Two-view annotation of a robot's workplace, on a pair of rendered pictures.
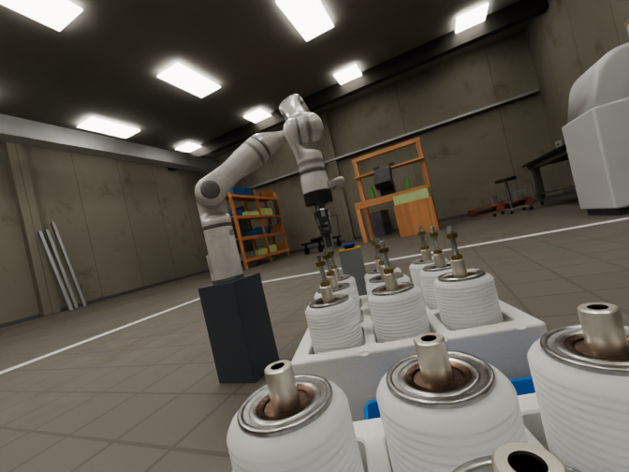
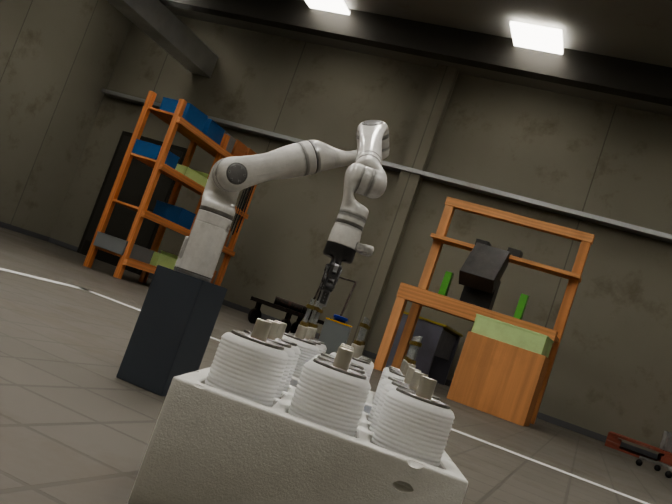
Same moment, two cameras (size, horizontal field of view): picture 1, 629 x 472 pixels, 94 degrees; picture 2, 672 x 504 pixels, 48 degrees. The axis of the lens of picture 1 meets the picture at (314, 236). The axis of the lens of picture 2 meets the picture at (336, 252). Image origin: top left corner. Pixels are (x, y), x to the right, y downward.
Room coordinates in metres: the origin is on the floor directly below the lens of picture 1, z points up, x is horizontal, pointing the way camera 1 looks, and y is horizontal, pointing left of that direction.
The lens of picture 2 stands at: (-1.04, 0.07, 0.31)
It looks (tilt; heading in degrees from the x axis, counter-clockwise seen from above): 5 degrees up; 357
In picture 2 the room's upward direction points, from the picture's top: 19 degrees clockwise
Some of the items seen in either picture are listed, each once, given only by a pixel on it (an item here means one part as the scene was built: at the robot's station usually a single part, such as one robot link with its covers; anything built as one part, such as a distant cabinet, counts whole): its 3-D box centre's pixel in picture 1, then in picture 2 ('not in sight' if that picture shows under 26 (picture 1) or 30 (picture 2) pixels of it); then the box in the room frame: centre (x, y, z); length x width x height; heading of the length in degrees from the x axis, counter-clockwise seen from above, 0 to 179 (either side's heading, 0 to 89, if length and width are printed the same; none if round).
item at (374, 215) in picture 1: (376, 224); (421, 348); (8.45, -1.82, 0.35); 1.32 x 0.68 x 0.71; 156
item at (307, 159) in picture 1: (303, 146); (356, 195); (0.78, -0.02, 0.62); 0.09 x 0.07 x 0.15; 91
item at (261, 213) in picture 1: (256, 226); (186, 205); (8.02, 1.50, 1.04); 2.36 x 0.61 x 2.07; 155
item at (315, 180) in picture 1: (321, 179); (353, 236); (0.78, -0.05, 0.52); 0.11 x 0.09 x 0.06; 91
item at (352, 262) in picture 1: (359, 296); (319, 379); (0.94, -0.10, 0.16); 0.07 x 0.07 x 0.31; 82
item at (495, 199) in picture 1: (496, 202); (669, 449); (7.40, -4.70, 0.19); 1.37 x 0.95 x 0.38; 66
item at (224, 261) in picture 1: (224, 254); (204, 245); (0.94, 0.30, 0.39); 0.09 x 0.09 x 0.17; 66
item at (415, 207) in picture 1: (389, 189); (481, 297); (6.25, -1.80, 1.01); 1.64 x 1.39 x 2.02; 67
